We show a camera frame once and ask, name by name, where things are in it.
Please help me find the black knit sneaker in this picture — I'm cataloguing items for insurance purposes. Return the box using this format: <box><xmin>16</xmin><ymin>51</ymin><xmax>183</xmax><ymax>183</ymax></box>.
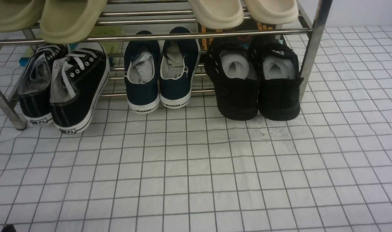
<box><xmin>204</xmin><ymin>37</ymin><xmax>259</xmax><ymax>121</ymax></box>
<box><xmin>248</xmin><ymin>35</ymin><xmax>304</xmax><ymax>121</ymax></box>

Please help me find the navy canvas shoe right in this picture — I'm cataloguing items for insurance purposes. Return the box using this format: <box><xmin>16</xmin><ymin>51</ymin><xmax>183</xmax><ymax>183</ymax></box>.
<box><xmin>159</xmin><ymin>39</ymin><xmax>201</xmax><ymax>109</ymax></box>

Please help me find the navy canvas shoe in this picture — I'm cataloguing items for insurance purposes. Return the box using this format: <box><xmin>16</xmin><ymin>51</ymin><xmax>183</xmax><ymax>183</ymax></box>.
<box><xmin>123</xmin><ymin>40</ymin><xmax>161</xmax><ymax>114</ymax></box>
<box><xmin>159</xmin><ymin>39</ymin><xmax>201</xmax><ymax>109</ymax></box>

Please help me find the navy canvas shoe left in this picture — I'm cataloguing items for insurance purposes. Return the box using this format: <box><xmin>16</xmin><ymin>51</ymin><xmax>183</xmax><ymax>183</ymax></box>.
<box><xmin>123</xmin><ymin>40</ymin><xmax>161</xmax><ymax>114</ymax></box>

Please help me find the green box behind rack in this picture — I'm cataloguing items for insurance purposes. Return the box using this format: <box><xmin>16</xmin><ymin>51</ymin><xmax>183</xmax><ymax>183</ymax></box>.
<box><xmin>89</xmin><ymin>25</ymin><xmax>124</xmax><ymax>54</ymax></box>

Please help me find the metal shoe rack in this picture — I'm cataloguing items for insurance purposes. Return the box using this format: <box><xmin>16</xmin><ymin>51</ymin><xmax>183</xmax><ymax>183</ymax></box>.
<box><xmin>0</xmin><ymin>0</ymin><xmax>333</xmax><ymax>131</ymax></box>

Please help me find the beige slipper left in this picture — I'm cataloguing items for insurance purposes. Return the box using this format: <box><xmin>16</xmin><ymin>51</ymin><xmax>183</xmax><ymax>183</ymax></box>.
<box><xmin>188</xmin><ymin>0</ymin><xmax>244</xmax><ymax>29</ymax></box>

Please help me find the beige slipper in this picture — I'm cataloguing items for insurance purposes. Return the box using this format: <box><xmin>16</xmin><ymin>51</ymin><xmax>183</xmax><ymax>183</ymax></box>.
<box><xmin>188</xmin><ymin>0</ymin><xmax>244</xmax><ymax>29</ymax></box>
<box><xmin>244</xmin><ymin>0</ymin><xmax>299</xmax><ymax>24</ymax></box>

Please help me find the black orange box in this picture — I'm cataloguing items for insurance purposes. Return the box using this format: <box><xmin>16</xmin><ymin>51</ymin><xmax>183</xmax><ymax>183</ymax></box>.
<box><xmin>197</xmin><ymin>20</ymin><xmax>283</xmax><ymax>49</ymax></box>

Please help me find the black canvas sneaker right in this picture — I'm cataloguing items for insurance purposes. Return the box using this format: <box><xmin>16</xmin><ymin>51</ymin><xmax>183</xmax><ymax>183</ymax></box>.
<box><xmin>50</xmin><ymin>42</ymin><xmax>110</xmax><ymax>135</ymax></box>

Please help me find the black canvas sneaker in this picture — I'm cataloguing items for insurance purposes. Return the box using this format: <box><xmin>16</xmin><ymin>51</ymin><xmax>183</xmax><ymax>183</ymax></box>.
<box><xmin>50</xmin><ymin>42</ymin><xmax>110</xmax><ymax>135</ymax></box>
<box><xmin>17</xmin><ymin>44</ymin><xmax>70</xmax><ymax>125</ymax></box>

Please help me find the beige slipper right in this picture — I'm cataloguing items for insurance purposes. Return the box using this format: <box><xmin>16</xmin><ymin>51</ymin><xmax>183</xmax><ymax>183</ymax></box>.
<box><xmin>244</xmin><ymin>0</ymin><xmax>299</xmax><ymax>24</ymax></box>

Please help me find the black canvas sneaker left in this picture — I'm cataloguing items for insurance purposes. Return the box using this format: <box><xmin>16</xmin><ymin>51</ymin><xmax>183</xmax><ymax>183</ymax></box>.
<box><xmin>17</xmin><ymin>44</ymin><xmax>70</xmax><ymax>125</ymax></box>

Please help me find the olive slipper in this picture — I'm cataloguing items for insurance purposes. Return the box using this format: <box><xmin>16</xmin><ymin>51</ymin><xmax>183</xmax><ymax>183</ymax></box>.
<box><xmin>0</xmin><ymin>0</ymin><xmax>45</xmax><ymax>33</ymax></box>
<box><xmin>40</xmin><ymin>0</ymin><xmax>108</xmax><ymax>44</ymax></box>

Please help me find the olive slipper far left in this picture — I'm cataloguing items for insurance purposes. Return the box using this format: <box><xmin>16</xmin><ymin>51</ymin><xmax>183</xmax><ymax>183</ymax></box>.
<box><xmin>0</xmin><ymin>0</ymin><xmax>45</xmax><ymax>33</ymax></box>

